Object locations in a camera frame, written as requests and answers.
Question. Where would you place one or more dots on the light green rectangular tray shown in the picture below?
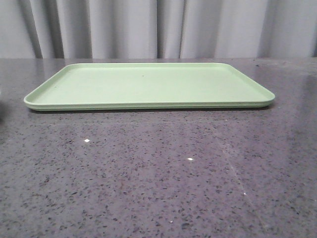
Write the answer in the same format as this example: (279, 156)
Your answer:
(132, 86)

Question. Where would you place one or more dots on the grey pleated curtain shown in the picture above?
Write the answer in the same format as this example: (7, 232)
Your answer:
(157, 29)

